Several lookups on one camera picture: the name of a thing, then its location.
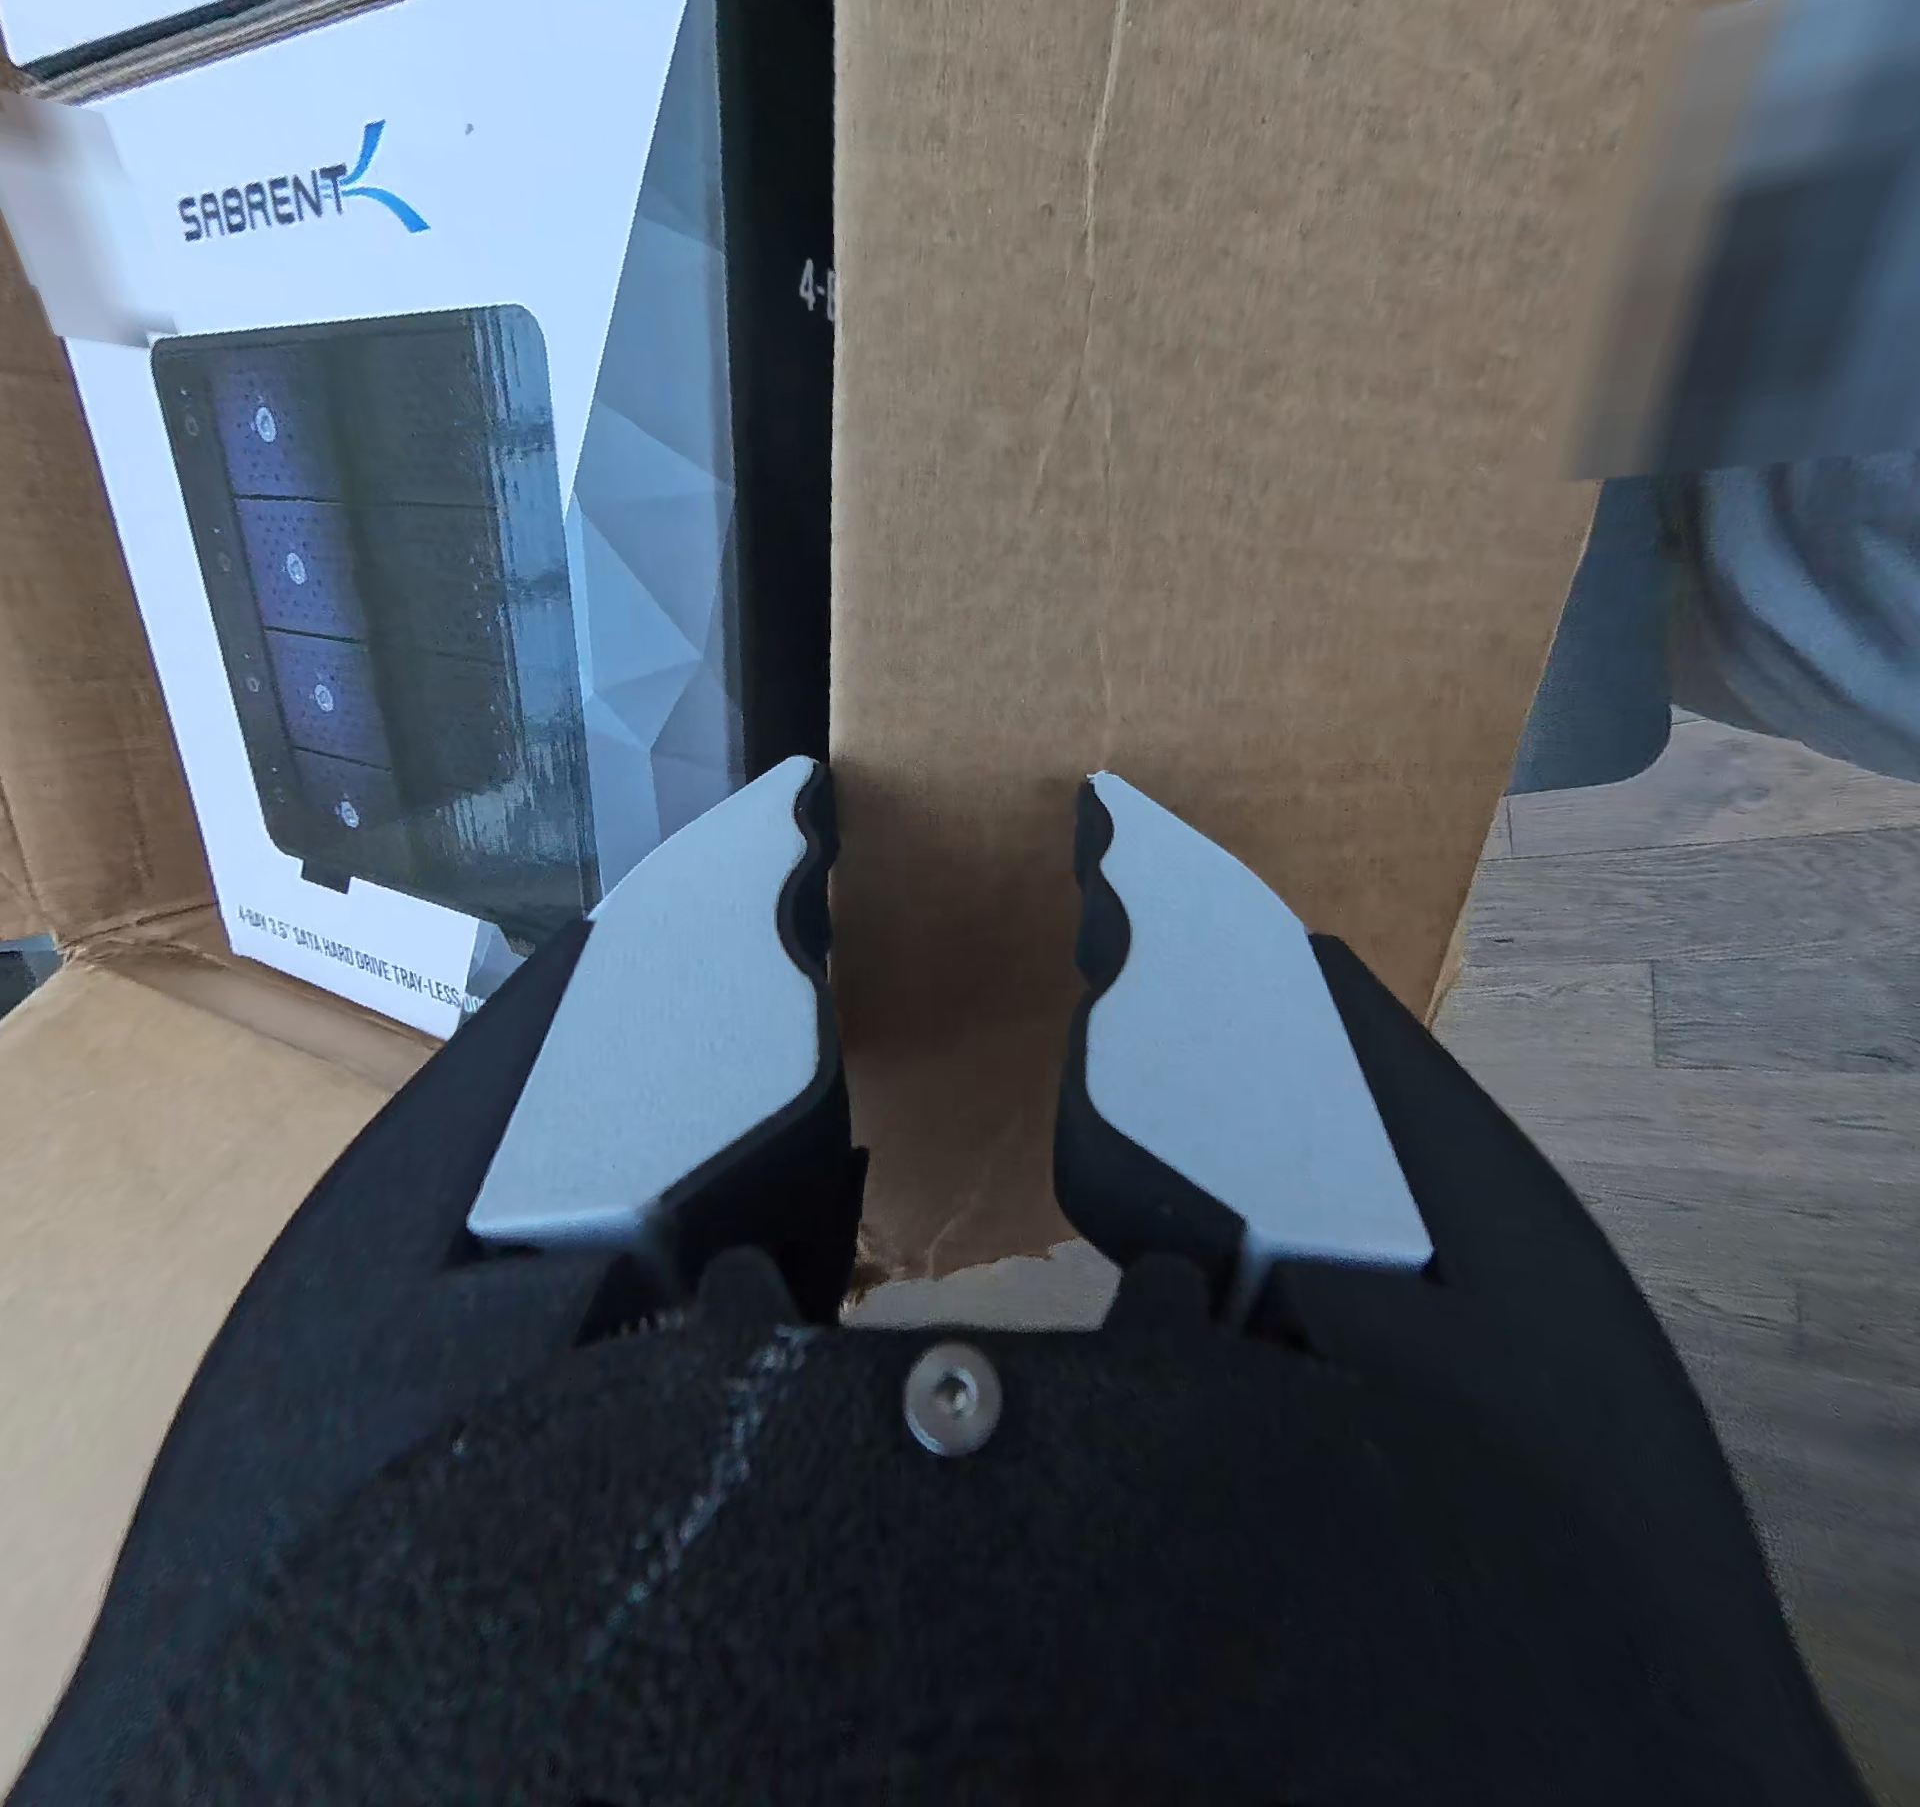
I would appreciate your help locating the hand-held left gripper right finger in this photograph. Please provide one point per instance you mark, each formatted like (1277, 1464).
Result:
(1244, 1072)

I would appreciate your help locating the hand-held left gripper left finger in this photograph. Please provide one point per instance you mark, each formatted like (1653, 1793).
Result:
(660, 1072)

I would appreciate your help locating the brown cardboard box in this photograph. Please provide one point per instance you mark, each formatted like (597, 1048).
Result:
(1201, 336)

